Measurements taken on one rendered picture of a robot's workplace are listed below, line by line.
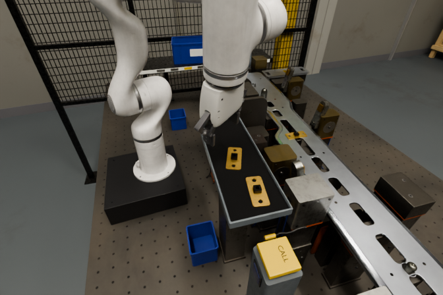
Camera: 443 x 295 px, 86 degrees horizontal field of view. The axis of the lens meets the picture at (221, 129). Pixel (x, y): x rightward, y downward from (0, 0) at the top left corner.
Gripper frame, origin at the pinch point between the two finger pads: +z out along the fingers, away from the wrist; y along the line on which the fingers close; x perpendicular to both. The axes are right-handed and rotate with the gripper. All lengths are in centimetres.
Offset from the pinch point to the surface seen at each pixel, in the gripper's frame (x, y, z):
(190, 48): -75, -65, 36
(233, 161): 5.0, 0.6, 8.4
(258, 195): 15.4, 5.6, 5.9
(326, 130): 18, -54, 33
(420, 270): 53, -10, 18
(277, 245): 23.8, 12.8, 3.6
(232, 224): 15.1, 14.8, 4.7
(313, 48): -74, -327, 144
